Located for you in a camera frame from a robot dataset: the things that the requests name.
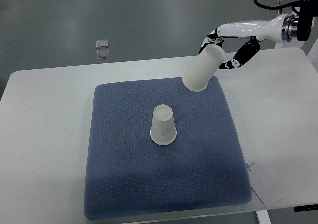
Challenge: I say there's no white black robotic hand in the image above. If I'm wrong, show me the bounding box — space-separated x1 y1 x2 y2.
199 14 298 69

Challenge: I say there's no blue textured foam cushion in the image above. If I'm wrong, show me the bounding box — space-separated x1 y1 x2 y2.
84 77 252 220

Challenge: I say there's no white paper cup on cushion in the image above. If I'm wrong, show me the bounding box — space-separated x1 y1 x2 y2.
150 104 177 145

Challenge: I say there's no white paper tag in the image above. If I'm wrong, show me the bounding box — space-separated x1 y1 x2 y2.
247 164 283 208

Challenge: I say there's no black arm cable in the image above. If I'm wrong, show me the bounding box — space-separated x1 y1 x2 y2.
253 0 303 16

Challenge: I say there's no upper metal floor plate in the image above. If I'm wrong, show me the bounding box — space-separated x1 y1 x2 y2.
96 39 109 49

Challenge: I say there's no white table leg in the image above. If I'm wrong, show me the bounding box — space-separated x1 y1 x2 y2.
256 210 271 224

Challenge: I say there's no person in white trousers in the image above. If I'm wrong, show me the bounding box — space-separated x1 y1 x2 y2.
274 0 318 68

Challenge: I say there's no white paper cup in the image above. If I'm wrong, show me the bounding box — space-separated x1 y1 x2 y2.
150 104 177 145
182 44 226 92

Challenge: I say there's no black table control panel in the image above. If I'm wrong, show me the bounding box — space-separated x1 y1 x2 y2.
294 204 318 212

